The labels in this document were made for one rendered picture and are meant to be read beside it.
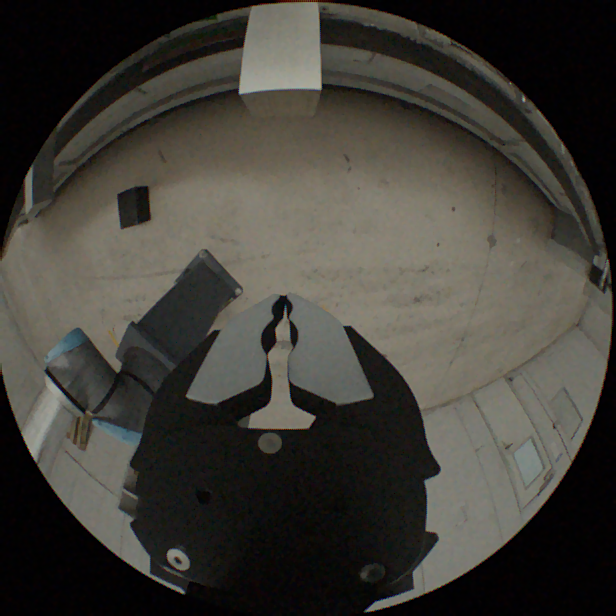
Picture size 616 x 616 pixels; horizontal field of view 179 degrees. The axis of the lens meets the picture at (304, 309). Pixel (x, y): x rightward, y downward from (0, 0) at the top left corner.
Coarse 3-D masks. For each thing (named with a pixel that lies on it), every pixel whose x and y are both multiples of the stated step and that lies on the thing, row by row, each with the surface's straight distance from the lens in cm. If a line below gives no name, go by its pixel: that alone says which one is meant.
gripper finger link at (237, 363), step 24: (264, 312) 10; (240, 336) 9; (264, 336) 9; (216, 360) 8; (240, 360) 8; (264, 360) 7; (192, 384) 8; (216, 384) 7; (240, 384) 7; (264, 384) 7; (240, 408) 7
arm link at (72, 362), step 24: (72, 336) 56; (48, 360) 58; (72, 360) 55; (96, 360) 57; (48, 384) 57; (72, 384) 55; (96, 384) 56; (48, 408) 57; (72, 408) 57; (24, 432) 60; (48, 432) 58; (48, 456) 60
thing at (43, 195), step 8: (56, 128) 30; (48, 144) 29; (40, 152) 28; (48, 152) 29; (40, 160) 28; (48, 160) 28; (32, 168) 28; (40, 168) 28; (48, 168) 28; (32, 176) 27; (40, 176) 27; (48, 176) 28; (32, 184) 27; (40, 184) 27; (48, 184) 27; (32, 192) 27; (40, 192) 27; (48, 192) 27; (32, 200) 26; (40, 200) 27; (48, 200) 27; (32, 208) 27; (40, 208) 29
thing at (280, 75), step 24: (264, 24) 12; (288, 24) 12; (312, 24) 12; (264, 48) 10; (288, 48) 10; (312, 48) 10; (264, 72) 9; (288, 72) 9; (312, 72) 9; (264, 96) 9; (288, 96) 9; (312, 96) 9
